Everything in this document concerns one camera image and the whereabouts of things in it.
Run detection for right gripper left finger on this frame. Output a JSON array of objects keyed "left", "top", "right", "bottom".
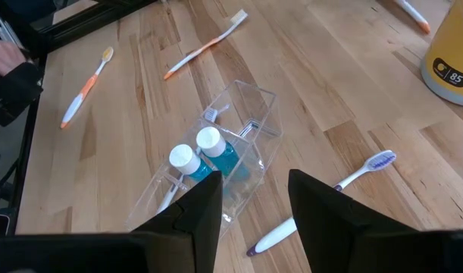
[{"left": 132, "top": 170, "right": 224, "bottom": 273}]

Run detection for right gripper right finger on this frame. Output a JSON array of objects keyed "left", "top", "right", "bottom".
[{"left": 287, "top": 168, "right": 422, "bottom": 273}]

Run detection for purple white toothbrush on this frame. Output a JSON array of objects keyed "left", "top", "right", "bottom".
[
  {"left": 155, "top": 104, "right": 232, "bottom": 215},
  {"left": 246, "top": 149, "right": 398, "bottom": 258}
]

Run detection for blue mouthwash bottle white cap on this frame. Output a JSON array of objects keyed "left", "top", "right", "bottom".
[
  {"left": 196, "top": 126, "right": 251, "bottom": 181},
  {"left": 168, "top": 143, "right": 214, "bottom": 183}
]

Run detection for orange toothbrush yellow bristles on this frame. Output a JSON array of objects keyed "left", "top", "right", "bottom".
[{"left": 59, "top": 45, "right": 114, "bottom": 130}]

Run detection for clear plastic cup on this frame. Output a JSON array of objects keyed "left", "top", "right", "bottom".
[{"left": 124, "top": 78, "right": 285, "bottom": 238}]

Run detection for yellow wipes canister white lid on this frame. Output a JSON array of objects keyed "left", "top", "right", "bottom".
[{"left": 420, "top": 0, "right": 463, "bottom": 108}]

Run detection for person's hand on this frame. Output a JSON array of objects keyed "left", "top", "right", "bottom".
[{"left": 0, "top": 37, "right": 27, "bottom": 77}]

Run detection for silver aluminium bracket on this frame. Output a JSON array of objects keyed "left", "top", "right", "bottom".
[{"left": 0, "top": 13, "right": 24, "bottom": 52}]

